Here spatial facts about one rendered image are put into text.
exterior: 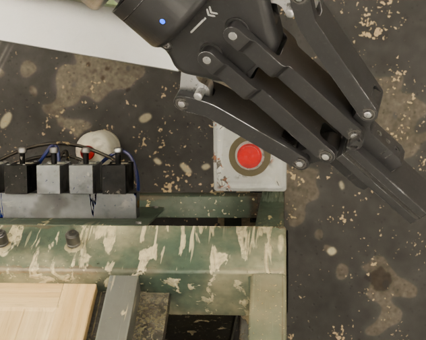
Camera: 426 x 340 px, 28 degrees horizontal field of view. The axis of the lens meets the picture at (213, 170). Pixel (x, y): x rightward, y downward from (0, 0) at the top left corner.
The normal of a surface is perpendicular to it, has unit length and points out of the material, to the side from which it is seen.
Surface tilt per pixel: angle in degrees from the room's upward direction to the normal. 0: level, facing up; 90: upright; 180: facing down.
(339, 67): 36
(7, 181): 0
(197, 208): 0
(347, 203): 0
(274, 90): 57
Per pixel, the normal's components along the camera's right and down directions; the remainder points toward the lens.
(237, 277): -0.07, 0.61
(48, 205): -0.08, 0.09
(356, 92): -0.29, 0.62
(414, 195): 0.60, -0.48
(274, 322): -0.05, -0.79
